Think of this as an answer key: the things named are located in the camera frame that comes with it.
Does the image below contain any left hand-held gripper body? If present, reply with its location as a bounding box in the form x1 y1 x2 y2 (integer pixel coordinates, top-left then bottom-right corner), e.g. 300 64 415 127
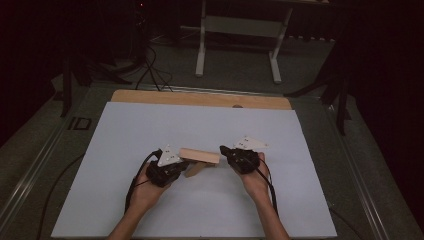
145 144 190 189

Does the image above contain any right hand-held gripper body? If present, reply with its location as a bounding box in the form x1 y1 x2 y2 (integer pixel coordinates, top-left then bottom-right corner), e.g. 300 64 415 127
227 135 270 175

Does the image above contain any square wooden puzzle tray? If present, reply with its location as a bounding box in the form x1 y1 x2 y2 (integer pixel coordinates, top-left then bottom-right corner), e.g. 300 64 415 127
178 147 221 165

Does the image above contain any person's right hand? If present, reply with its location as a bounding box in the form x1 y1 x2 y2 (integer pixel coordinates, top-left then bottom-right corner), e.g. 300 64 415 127
237 152 273 201

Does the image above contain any person's left hand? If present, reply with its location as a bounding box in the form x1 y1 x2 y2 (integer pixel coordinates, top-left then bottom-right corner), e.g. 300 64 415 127
129 164 171 212

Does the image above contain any black floor socket plate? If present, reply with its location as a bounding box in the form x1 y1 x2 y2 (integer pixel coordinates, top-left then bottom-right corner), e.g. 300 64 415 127
67 116 93 131

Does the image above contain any black metal stand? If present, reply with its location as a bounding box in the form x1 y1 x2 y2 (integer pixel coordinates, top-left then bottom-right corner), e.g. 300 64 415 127
59 49 133 118
284 43 353 137

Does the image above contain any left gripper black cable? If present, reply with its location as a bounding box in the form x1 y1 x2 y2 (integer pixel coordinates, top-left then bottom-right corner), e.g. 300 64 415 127
124 149 163 214

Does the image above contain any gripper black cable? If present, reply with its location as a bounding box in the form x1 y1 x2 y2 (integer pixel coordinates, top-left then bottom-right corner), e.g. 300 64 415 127
124 149 163 214
256 157 280 216

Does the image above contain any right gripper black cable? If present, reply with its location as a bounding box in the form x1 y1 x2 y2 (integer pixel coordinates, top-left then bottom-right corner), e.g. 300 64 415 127
256 157 280 216

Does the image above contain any metal floor rail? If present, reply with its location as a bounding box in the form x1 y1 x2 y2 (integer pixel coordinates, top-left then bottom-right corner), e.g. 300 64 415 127
0 125 68 228
323 103 390 240
146 84 288 98

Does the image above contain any bundle of black floor cables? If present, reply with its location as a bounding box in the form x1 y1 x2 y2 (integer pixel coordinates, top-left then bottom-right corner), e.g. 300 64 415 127
134 43 175 93

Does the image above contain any short black floor cable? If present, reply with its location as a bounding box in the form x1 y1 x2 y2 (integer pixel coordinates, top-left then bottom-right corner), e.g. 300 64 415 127
328 207 357 240

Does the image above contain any long black floor cable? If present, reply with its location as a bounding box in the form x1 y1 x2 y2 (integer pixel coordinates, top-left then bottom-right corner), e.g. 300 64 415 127
35 153 86 240

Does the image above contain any white metal desk frame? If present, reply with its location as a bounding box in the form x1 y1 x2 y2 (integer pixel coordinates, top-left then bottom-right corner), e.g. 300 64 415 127
179 0 335 85

